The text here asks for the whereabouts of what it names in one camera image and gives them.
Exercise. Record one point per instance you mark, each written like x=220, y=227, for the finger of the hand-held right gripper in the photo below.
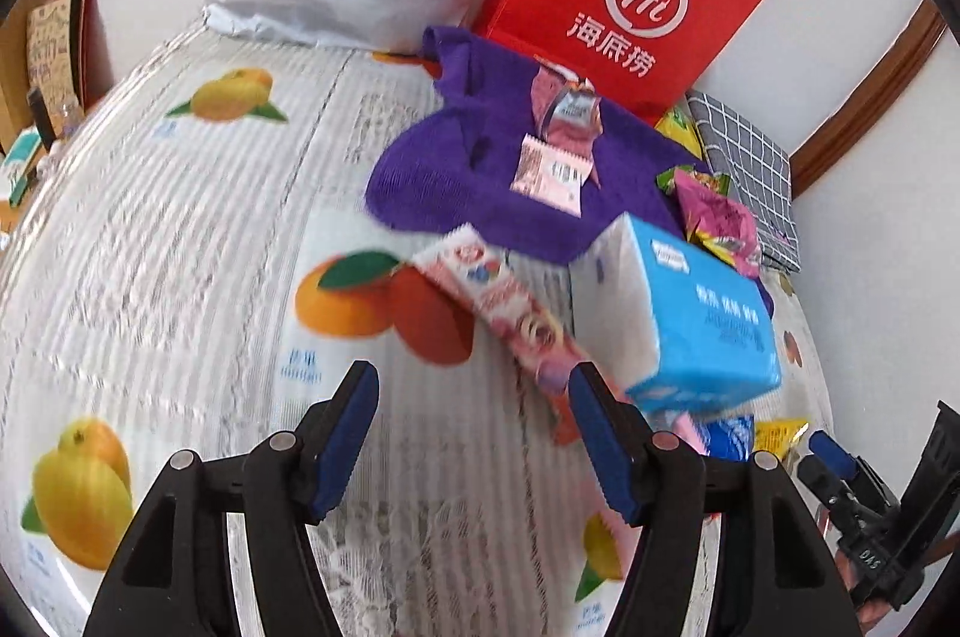
x=817, y=487
x=832, y=451

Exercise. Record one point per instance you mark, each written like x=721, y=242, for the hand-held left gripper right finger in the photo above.
x=607, y=449

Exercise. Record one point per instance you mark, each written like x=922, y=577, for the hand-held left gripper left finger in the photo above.
x=341, y=449

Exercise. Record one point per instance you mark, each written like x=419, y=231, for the long pink donut snack packet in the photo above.
x=502, y=307

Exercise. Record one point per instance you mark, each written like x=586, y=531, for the light pink snack packet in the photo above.
x=551, y=173

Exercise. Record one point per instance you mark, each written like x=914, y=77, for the dark pink picture snack packet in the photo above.
x=562, y=108

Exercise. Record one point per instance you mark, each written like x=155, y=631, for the person's right hand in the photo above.
x=851, y=569

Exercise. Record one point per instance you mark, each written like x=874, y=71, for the yellow snack packet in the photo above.
x=780, y=439

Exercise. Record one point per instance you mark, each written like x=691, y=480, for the blue snack packet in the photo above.
x=726, y=436

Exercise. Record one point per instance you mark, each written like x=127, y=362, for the blue tissue pack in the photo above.
x=697, y=322

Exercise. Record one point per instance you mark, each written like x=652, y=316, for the fruit print tablecloth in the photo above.
x=187, y=277

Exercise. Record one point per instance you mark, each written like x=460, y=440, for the magenta snack packet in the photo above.
x=720, y=224

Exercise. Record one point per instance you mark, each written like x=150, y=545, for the green snack packet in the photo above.
x=694, y=181

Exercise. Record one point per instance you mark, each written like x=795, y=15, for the grey checked folded cloth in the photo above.
x=750, y=172

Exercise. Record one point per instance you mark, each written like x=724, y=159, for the purple towel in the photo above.
x=480, y=179

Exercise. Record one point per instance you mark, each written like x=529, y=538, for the yellow green snack bag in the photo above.
x=679, y=128

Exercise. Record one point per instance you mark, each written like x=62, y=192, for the wooden nightstand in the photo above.
x=11, y=209

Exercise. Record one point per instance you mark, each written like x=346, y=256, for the teal white box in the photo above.
x=21, y=168

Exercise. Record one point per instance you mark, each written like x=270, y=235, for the small clear bottle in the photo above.
x=71, y=119

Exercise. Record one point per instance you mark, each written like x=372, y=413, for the black phone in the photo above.
x=42, y=119

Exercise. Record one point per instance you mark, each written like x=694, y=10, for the brown printed card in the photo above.
x=60, y=44

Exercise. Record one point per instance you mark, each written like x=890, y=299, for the brown wooden door frame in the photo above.
x=870, y=89

